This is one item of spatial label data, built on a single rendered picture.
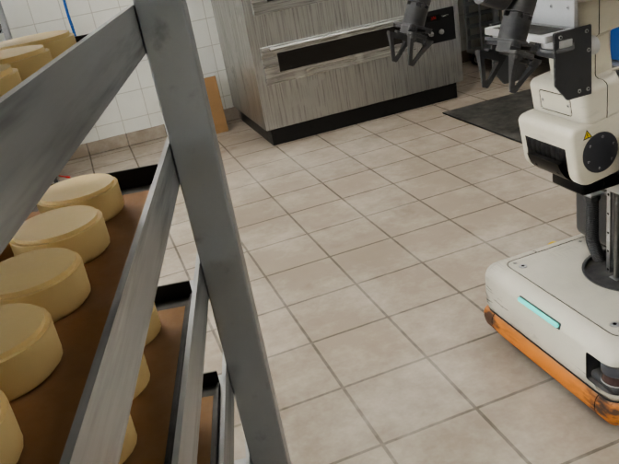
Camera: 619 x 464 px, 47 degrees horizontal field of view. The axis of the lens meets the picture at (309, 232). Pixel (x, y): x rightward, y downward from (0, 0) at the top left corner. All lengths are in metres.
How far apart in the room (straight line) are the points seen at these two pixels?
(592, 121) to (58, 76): 1.66
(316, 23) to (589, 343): 3.27
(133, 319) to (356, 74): 4.64
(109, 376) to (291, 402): 2.03
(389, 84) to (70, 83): 4.76
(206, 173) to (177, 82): 0.06
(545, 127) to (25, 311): 1.68
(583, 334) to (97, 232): 1.71
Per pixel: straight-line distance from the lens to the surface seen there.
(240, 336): 0.54
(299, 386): 2.34
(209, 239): 0.51
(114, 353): 0.26
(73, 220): 0.40
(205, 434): 0.54
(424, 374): 2.31
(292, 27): 4.71
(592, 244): 2.28
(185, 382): 0.39
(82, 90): 0.29
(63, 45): 0.42
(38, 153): 0.23
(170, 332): 0.49
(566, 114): 1.90
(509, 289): 2.22
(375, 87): 4.97
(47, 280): 0.33
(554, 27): 1.81
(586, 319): 2.03
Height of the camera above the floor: 1.37
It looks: 24 degrees down
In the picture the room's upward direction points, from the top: 10 degrees counter-clockwise
